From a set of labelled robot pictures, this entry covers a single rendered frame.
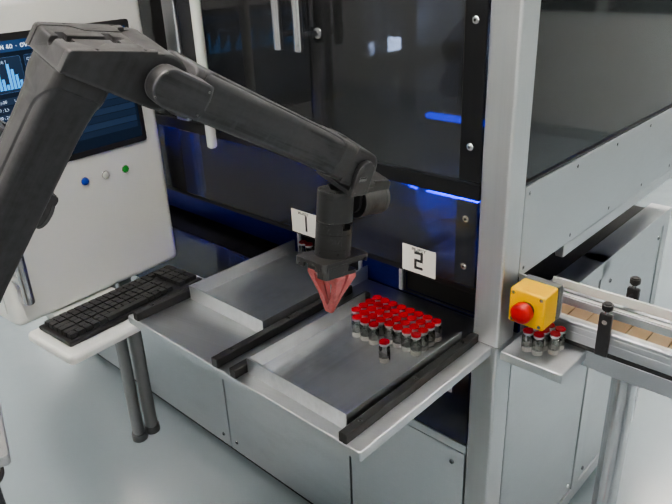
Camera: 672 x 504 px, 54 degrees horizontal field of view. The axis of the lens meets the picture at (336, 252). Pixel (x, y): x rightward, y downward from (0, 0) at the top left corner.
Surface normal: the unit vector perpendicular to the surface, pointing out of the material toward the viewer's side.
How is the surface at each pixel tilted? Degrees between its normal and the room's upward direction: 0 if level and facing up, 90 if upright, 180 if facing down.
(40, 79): 61
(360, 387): 0
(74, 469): 0
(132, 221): 90
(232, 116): 109
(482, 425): 90
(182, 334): 0
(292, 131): 104
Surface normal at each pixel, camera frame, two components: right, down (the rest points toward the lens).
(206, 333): -0.04, -0.91
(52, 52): -0.56, -0.14
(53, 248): 0.78, 0.23
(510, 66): -0.68, 0.33
